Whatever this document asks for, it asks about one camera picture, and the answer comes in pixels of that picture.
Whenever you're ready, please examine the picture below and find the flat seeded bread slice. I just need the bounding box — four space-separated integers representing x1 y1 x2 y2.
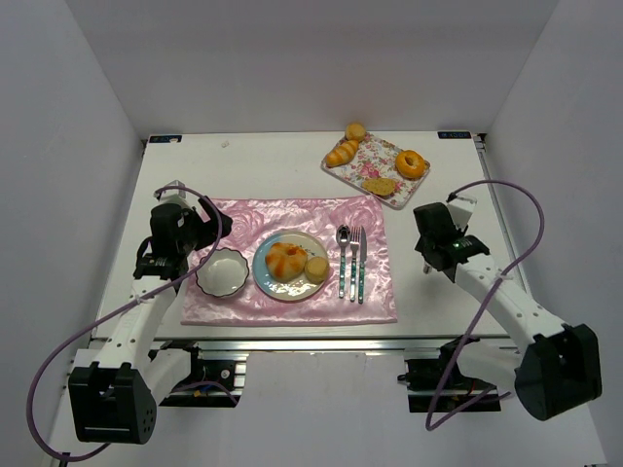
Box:
362 177 397 198

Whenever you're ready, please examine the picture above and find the knife with teal handle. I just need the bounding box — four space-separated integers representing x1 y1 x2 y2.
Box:
357 227 367 305

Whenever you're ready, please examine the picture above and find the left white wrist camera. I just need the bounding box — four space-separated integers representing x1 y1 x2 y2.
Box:
154 180 189 207

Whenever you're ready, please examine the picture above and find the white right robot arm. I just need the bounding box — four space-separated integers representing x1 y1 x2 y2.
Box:
414 198 603 420

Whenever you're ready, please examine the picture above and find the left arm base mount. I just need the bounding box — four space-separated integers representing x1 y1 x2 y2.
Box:
148 341 246 408

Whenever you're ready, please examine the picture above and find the aluminium table frame rail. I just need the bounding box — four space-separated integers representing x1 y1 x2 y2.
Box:
62 335 531 390

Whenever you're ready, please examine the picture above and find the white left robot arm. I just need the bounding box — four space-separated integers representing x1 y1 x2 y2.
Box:
68 199 232 445

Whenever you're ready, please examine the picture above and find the striped long bread roll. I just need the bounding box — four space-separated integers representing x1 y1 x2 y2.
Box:
325 140 359 167

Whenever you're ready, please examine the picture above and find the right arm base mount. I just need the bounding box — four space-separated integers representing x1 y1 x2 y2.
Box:
397 337 490 413

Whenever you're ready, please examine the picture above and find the floral serving tray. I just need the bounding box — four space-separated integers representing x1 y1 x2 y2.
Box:
320 133 430 210

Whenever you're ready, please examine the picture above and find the fork with teal handle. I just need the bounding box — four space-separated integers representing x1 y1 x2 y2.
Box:
349 226 362 303

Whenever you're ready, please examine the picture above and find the golden bagel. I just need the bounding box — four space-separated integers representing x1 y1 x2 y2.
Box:
395 150 426 179

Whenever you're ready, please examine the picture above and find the blue label right corner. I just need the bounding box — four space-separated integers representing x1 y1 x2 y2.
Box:
437 130 472 139

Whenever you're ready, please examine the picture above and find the round bun at tray top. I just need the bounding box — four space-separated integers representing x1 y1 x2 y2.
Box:
345 123 367 142

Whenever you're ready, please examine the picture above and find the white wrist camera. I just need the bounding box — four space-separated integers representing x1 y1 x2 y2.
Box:
154 180 189 207
446 194 477 233

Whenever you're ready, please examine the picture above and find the blue label corner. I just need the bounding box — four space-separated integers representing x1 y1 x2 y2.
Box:
437 130 472 139
148 134 182 144

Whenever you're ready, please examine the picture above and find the small round muffin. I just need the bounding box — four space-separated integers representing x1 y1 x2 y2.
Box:
305 257 329 284

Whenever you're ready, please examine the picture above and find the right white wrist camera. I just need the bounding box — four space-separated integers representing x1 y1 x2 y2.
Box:
446 194 477 233

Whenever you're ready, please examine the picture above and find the blue and cream plate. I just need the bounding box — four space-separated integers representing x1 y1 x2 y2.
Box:
252 231 328 302

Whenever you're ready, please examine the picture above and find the blue label left corner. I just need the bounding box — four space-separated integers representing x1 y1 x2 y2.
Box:
148 134 182 144

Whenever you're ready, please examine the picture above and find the orange striped ring bread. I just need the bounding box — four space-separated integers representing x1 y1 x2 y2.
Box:
265 242 308 282

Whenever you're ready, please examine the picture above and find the white scalloped bowl black rim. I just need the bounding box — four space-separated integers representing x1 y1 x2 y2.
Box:
196 248 250 299

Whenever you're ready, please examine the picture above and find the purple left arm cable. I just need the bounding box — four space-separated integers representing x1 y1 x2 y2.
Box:
26 183 224 461

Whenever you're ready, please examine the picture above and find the spoon with teal handle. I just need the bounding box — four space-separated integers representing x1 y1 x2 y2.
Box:
336 225 350 299

